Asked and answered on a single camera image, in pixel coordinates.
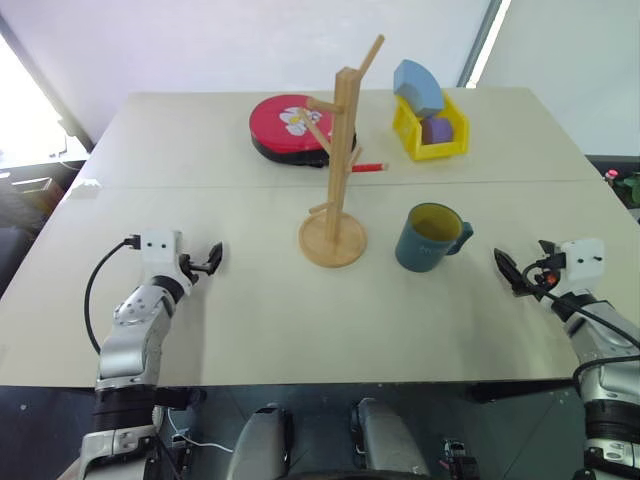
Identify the wooden mug tree stand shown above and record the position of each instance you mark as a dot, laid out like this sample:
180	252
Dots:
334	200

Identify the yellow plastic bin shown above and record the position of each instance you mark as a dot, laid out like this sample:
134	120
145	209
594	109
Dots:
440	146

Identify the red round lidded box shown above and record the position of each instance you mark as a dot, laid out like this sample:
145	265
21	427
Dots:
280	135

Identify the purple cylinder block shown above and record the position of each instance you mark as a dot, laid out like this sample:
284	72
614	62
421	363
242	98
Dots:
439	130

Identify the dark storage shelf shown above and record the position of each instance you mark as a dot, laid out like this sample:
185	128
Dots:
30	195

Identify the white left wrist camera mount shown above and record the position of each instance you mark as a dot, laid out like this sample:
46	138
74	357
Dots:
159	248

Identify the small white object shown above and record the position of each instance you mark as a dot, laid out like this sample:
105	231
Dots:
90	189

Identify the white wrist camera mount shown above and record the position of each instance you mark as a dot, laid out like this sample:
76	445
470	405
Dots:
159	248
582	260

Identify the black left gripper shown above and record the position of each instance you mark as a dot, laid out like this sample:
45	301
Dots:
190	266

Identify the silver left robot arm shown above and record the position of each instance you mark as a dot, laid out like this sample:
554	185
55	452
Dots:
131	334

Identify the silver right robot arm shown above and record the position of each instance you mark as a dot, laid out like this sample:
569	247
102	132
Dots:
605	345

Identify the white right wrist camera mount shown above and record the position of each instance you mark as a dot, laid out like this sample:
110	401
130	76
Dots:
582	260

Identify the green potted plant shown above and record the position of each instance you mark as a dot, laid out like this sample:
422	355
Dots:
631	190

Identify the grey rounded robot leg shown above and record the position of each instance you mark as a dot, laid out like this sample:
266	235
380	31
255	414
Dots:
387	440
260	445

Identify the teal mug with yellow inside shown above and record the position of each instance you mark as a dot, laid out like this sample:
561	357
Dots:
426	245

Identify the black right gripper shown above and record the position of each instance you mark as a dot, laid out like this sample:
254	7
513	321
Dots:
542	282

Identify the blue arc-shaped block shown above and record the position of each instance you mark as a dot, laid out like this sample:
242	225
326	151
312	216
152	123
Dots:
417	89

